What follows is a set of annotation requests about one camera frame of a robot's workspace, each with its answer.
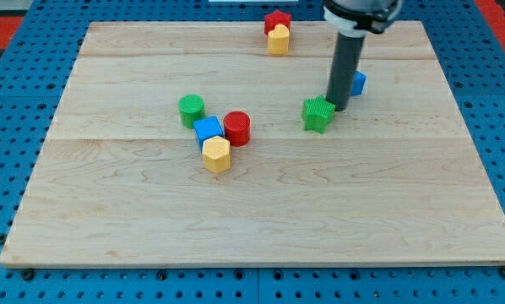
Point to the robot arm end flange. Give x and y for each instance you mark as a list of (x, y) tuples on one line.
[(356, 18)]

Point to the red cylinder block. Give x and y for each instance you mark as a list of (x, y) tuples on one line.
[(237, 128)]

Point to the yellow hexagon block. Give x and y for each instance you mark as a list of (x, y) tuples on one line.
[(216, 154)]

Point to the blue cube block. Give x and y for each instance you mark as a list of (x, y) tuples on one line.
[(207, 128)]

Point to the green cylinder block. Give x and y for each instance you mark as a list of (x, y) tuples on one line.
[(191, 109)]

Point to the green star block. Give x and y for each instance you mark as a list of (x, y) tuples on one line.
[(317, 113)]

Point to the yellow heart block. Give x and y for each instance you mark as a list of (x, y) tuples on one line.
[(278, 40)]

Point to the blue block behind rod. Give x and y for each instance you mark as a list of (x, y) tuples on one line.
[(359, 83)]

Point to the red star block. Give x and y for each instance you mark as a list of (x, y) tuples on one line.
[(275, 18)]

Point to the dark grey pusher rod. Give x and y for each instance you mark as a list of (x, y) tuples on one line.
[(347, 53)]

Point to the light wooden board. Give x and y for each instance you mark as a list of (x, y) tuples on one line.
[(120, 183)]

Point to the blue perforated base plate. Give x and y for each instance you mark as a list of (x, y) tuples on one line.
[(39, 41)]

